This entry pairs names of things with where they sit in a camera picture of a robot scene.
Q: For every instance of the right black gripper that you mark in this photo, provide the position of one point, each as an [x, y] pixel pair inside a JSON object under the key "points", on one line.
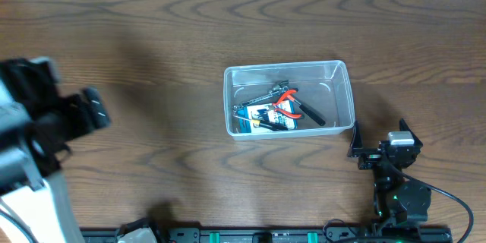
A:
{"points": [[374, 152]]}

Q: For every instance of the small claw hammer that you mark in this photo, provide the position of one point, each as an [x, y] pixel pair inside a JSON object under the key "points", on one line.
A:
{"points": [[308, 111]]}

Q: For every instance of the blue white screw box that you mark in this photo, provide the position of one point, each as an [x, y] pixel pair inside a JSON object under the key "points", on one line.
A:
{"points": [[260, 112]]}

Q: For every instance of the red handled pliers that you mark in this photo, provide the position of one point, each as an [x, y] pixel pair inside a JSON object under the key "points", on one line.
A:
{"points": [[284, 107]]}

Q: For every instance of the clear plastic container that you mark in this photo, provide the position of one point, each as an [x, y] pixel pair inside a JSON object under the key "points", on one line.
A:
{"points": [[324, 86]]}

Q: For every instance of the black yellow screwdriver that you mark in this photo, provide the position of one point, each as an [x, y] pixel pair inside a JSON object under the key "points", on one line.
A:
{"points": [[262, 123]]}

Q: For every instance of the silver wrench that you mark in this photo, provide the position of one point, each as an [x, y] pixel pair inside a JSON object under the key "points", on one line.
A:
{"points": [[258, 98]]}

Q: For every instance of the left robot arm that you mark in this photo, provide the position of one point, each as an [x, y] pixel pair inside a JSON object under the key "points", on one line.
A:
{"points": [[37, 122]]}

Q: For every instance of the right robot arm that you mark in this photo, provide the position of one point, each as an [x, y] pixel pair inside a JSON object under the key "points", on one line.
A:
{"points": [[401, 204]]}

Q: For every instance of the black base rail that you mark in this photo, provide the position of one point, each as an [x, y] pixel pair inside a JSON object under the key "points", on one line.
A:
{"points": [[329, 234]]}

